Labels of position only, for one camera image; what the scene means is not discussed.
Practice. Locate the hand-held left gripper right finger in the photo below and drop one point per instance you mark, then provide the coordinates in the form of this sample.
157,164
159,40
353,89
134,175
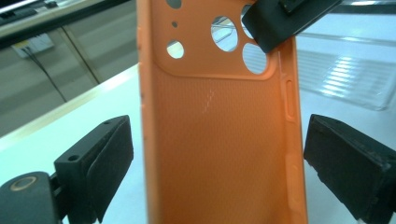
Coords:
358,168

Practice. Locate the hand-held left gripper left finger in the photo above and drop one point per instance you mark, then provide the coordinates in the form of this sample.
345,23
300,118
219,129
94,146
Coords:
93,168

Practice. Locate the clear plastic tray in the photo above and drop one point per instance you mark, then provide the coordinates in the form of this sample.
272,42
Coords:
345,74

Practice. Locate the orange phone case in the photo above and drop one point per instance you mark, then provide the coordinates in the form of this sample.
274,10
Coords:
218,149

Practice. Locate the beige cabinet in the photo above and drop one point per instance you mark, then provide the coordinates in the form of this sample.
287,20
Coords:
93,56

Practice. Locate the white wall outlet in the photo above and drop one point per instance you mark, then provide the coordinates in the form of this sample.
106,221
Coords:
32,46

